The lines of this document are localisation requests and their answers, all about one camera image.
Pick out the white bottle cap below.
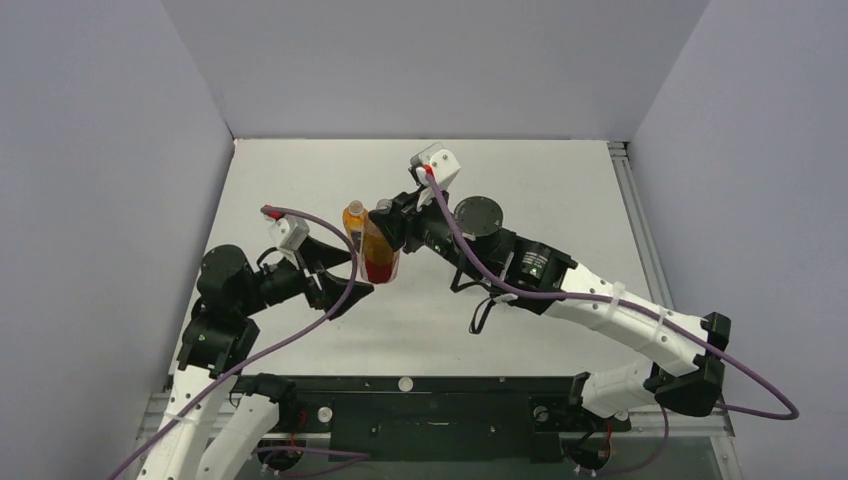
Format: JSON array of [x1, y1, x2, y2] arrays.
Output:
[[397, 377, 414, 392]]

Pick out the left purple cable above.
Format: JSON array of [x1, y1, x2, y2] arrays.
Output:
[[105, 206, 372, 480]]

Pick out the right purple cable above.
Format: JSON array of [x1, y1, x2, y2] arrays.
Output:
[[422, 168, 800, 479]]

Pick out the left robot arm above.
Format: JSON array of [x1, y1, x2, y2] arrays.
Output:
[[137, 237, 374, 479]]

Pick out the aluminium rail frame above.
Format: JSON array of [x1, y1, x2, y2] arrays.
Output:
[[135, 140, 743, 480]]

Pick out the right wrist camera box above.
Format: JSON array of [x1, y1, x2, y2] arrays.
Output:
[[409, 143, 461, 211]]

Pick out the gold red label bottle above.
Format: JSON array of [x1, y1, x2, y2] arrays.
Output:
[[360, 211, 400, 284]]

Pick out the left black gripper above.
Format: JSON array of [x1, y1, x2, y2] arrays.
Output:
[[239, 233, 373, 316]]

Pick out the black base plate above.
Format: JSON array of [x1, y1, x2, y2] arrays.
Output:
[[264, 376, 631, 463]]

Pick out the orange blue label bottle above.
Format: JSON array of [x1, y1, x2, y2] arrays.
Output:
[[342, 200, 368, 252]]

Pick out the purple cable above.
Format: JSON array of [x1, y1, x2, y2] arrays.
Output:
[[422, 168, 800, 479], [105, 206, 372, 480]]

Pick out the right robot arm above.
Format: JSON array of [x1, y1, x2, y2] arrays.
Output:
[[368, 189, 731, 427]]

